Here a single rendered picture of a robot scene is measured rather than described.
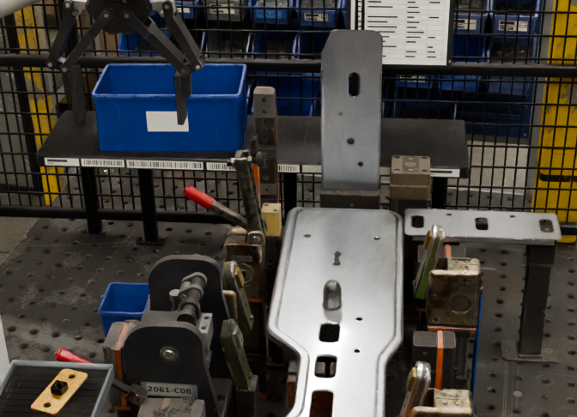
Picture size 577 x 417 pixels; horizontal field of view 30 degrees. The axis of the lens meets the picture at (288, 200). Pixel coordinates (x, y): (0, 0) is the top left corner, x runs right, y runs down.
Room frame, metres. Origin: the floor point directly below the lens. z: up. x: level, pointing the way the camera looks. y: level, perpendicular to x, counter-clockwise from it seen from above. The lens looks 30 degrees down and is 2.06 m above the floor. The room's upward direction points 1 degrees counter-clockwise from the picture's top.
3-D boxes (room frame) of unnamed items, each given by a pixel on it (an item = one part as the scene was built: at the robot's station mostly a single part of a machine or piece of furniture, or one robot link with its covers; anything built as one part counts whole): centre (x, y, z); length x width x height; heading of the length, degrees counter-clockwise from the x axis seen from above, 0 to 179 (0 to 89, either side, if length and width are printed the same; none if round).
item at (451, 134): (2.06, 0.07, 1.02); 0.90 x 0.22 x 0.03; 84
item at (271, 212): (1.70, 0.03, 0.88); 0.04 x 0.04 x 0.36; 84
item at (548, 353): (1.72, -0.48, 0.84); 0.11 x 0.06 x 0.29; 84
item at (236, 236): (1.63, 0.08, 0.88); 0.07 x 0.06 x 0.35; 84
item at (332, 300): (1.48, -0.07, 1.02); 0.03 x 0.03 x 0.07
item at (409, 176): (1.87, -0.24, 0.88); 0.08 x 0.08 x 0.36; 84
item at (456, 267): (1.53, -0.28, 0.87); 0.12 x 0.09 x 0.35; 84
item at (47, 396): (1.08, 0.30, 1.17); 0.08 x 0.04 x 0.01; 159
